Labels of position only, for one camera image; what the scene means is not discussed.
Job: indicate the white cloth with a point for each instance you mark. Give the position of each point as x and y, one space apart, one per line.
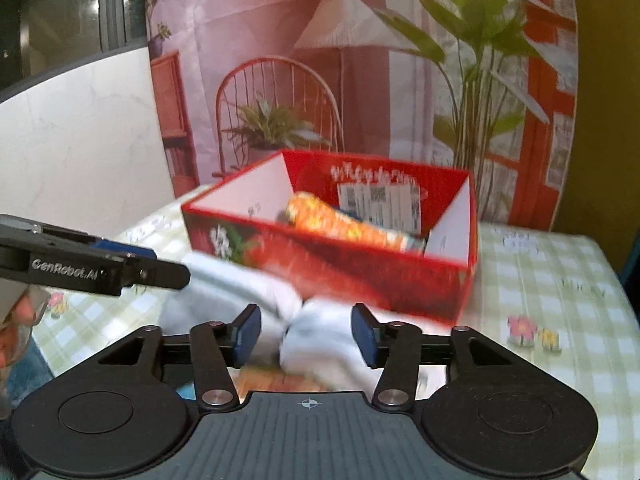
320 340

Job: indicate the person's left hand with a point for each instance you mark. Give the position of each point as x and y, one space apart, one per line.
17 325

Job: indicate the green plaid tablecloth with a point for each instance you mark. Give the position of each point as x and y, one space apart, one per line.
550 270

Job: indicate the pale blue cloth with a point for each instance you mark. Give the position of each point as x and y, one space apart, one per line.
225 285

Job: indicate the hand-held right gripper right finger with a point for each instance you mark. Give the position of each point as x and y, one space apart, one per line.
363 336

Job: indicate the red strawberry print box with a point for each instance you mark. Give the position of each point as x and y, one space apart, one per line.
350 270

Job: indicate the dark window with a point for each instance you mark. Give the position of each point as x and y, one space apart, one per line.
60 0

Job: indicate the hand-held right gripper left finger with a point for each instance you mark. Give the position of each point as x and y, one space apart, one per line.
246 336

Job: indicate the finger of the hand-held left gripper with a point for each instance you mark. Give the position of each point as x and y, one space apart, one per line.
160 275
125 250

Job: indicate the orange snack packet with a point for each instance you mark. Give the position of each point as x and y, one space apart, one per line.
330 220

